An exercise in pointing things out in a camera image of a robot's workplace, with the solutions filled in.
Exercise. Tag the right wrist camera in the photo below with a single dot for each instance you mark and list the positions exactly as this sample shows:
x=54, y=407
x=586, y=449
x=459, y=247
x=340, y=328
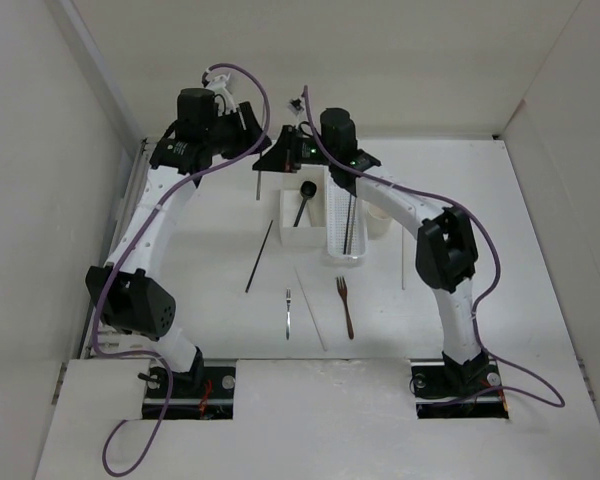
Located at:
x=296, y=106

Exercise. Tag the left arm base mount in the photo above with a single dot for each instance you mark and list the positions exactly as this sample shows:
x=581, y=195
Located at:
x=213, y=399

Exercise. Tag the brown wooden fork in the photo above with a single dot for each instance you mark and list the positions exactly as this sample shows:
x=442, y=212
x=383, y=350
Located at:
x=343, y=293

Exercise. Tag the black spoon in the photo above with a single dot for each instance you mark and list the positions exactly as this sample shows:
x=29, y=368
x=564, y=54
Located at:
x=308, y=190

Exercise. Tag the black chopstick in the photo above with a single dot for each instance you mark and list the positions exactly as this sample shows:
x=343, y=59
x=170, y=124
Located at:
x=347, y=225
x=258, y=257

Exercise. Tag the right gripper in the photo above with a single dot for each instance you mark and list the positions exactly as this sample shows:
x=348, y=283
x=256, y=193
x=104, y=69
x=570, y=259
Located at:
x=282, y=157

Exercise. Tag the white perforated tray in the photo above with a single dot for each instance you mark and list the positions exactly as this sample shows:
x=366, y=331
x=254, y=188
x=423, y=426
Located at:
x=336, y=213

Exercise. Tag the grey metal chopstick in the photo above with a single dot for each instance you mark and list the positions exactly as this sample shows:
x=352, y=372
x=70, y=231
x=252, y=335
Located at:
x=351, y=228

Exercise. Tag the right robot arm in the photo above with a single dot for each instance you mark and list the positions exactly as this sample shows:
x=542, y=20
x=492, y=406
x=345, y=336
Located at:
x=446, y=250

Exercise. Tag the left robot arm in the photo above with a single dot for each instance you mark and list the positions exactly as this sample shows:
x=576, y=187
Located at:
x=126, y=292

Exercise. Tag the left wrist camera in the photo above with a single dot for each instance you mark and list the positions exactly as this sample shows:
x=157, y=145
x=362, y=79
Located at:
x=219, y=84

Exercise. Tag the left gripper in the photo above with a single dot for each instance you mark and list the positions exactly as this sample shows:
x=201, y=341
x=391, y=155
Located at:
x=242, y=119

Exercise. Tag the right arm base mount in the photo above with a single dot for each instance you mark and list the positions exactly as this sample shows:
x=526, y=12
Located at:
x=436, y=397

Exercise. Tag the beige paper cup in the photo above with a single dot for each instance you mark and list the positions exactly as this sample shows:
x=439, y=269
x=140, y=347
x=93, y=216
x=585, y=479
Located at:
x=378, y=222

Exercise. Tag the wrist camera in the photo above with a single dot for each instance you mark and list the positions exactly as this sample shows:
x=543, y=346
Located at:
x=296, y=106
x=219, y=84

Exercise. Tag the beige spoon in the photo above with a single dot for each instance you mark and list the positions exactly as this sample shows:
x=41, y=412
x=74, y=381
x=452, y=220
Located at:
x=313, y=217

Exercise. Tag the small silver fork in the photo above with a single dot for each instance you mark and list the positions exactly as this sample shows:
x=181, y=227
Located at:
x=288, y=300

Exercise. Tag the white chopstick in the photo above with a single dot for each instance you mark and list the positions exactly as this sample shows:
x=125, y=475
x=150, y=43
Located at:
x=311, y=312

